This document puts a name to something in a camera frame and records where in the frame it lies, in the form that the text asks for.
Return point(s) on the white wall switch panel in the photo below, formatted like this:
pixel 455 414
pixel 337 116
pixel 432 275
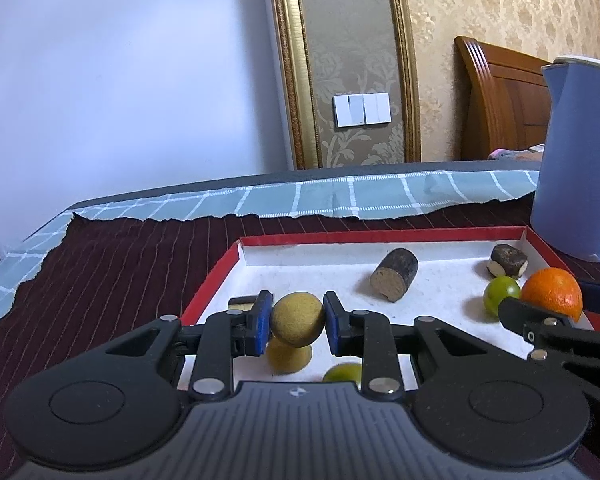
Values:
pixel 362 109

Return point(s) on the dark water chestnut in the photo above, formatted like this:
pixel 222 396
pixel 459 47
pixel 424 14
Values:
pixel 507 259

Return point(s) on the short dark sugarcane piece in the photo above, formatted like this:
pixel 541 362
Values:
pixel 240 303

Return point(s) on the orange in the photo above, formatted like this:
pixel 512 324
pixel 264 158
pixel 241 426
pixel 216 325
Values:
pixel 550 289

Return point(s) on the long dark sugarcane piece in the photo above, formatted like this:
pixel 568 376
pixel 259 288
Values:
pixel 396 272

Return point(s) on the tan round longan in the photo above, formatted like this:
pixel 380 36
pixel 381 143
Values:
pixel 287 361
pixel 297 320

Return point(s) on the green lime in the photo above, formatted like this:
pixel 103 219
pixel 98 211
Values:
pixel 342 374
pixel 500 294

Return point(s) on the blue electric kettle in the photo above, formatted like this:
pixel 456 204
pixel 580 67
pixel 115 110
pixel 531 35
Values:
pixel 580 170

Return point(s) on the brown wooden headboard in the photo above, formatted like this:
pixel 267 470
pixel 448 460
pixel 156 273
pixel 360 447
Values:
pixel 505 110

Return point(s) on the gold wall frame moulding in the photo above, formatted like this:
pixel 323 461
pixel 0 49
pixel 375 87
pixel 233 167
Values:
pixel 290 60

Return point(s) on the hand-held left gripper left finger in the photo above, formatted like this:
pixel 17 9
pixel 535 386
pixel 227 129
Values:
pixel 261 325

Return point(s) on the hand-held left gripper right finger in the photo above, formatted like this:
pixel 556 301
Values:
pixel 334 327

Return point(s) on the pink floral bedding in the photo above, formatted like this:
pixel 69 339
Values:
pixel 515 154

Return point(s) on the red cardboard tray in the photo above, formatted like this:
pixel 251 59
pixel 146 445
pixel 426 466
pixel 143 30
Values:
pixel 445 270

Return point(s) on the teal checked cloth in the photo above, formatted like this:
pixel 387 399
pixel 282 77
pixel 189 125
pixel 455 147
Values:
pixel 380 192

